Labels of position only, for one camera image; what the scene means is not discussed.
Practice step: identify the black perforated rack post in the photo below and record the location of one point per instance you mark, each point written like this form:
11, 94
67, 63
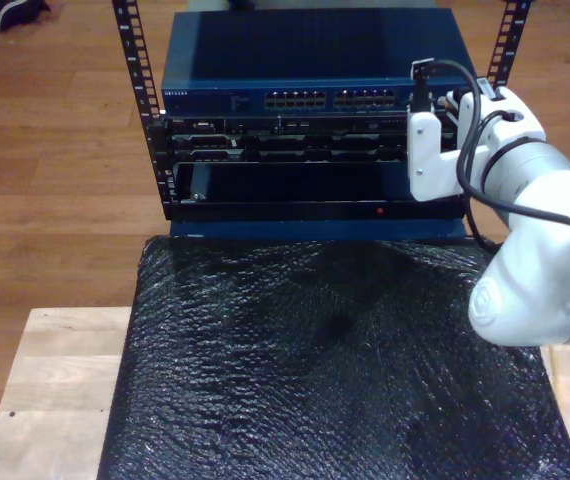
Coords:
131, 57
510, 30

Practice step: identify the blue network switch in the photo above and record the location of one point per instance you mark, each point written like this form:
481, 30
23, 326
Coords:
290, 50

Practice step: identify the blue rack base plate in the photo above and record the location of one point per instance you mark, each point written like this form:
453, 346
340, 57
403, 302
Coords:
315, 230

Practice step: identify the black rack server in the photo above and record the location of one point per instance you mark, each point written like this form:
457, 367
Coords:
290, 145

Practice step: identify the dark sneaker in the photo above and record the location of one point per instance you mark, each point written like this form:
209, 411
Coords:
15, 12

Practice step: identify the black bubble wrap mat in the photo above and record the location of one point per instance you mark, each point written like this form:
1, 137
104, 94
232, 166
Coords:
265, 400

